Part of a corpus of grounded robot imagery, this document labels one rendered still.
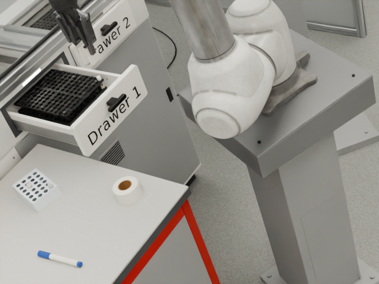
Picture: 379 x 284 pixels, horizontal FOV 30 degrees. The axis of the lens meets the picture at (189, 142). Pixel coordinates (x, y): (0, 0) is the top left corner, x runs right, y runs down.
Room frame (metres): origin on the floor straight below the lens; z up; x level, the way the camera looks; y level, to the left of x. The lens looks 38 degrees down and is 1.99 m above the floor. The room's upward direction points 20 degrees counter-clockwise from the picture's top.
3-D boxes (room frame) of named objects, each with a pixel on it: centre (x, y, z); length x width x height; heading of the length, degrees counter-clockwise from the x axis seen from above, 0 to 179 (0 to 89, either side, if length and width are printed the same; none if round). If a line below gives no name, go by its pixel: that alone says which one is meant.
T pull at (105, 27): (2.07, 0.13, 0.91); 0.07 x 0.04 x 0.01; 133
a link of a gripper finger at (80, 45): (1.81, 0.20, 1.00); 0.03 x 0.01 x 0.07; 133
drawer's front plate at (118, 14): (2.09, 0.14, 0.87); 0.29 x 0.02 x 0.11; 133
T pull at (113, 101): (1.65, 0.16, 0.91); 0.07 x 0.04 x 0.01; 133
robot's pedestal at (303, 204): (1.54, -0.26, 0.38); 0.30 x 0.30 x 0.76; 19
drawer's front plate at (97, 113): (1.67, 0.18, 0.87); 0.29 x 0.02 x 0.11; 133
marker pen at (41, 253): (1.28, 0.40, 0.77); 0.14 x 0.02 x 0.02; 49
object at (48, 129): (1.82, 0.32, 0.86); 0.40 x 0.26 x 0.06; 43
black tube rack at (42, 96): (1.81, 0.32, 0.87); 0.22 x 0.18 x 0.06; 43
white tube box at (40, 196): (1.56, 0.45, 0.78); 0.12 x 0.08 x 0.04; 28
